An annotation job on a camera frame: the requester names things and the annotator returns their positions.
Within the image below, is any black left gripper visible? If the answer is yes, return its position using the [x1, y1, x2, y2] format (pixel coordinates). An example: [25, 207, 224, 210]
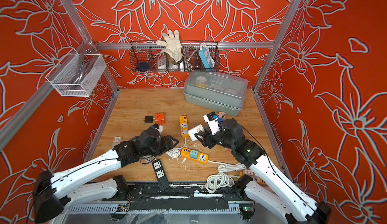
[142, 135, 180, 158]

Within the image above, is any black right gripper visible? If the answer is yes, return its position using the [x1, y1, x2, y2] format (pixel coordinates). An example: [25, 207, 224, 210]
[194, 127, 235, 151]

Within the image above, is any small black cube adapter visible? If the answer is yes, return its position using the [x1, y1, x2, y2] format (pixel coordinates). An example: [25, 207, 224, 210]
[144, 115, 154, 124]

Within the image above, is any orange-red cube adapter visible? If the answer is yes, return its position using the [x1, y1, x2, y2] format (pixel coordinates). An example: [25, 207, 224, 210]
[155, 113, 165, 125]

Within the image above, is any white cable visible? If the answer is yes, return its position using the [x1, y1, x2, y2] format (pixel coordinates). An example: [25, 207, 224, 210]
[205, 159, 247, 194]
[164, 137, 186, 160]

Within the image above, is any black power strip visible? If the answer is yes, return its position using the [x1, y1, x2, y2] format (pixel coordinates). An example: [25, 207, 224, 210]
[152, 159, 169, 191]

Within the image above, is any short yellow power strip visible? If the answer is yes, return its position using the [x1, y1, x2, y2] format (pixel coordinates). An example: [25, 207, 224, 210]
[179, 115, 189, 138]

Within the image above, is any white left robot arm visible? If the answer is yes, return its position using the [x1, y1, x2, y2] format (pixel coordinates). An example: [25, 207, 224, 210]
[31, 125, 179, 224]

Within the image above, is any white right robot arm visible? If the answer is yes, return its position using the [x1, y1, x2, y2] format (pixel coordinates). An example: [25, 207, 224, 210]
[194, 119, 332, 224]

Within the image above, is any white socket in basket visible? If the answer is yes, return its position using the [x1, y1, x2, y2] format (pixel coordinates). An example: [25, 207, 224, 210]
[157, 56, 167, 72]

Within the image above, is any pink white small adapter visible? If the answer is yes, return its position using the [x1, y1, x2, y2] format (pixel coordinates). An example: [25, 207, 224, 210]
[218, 112, 226, 119]

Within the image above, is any small transparent plastic card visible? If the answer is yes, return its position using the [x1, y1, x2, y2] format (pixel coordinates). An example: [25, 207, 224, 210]
[112, 136, 123, 147]

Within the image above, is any grey plastic storage box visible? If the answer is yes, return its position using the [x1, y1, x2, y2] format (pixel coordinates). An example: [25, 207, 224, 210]
[183, 72, 249, 117]

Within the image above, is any dark round item in basket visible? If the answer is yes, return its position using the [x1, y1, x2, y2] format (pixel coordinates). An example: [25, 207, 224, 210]
[136, 62, 150, 72]

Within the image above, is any white work glove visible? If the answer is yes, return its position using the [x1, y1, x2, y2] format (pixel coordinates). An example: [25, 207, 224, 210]
[156, 29, 182, 63]

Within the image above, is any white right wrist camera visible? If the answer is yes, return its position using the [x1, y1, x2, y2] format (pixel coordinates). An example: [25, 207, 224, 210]
[203, 112, 220, 135]

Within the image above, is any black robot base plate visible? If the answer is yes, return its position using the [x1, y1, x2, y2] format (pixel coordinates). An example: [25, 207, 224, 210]
[102, 181, 251, 202]

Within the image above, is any black wire wall basket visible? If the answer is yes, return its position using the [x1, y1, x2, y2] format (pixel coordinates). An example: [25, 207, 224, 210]
[130, 41, 220, 73]

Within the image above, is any white wire wall basket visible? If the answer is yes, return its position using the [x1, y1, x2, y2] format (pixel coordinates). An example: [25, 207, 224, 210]
[45, 49, 106, 97]

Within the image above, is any aluminium frame post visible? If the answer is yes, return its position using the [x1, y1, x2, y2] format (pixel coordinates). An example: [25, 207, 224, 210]
[60, 0, 92, 42]

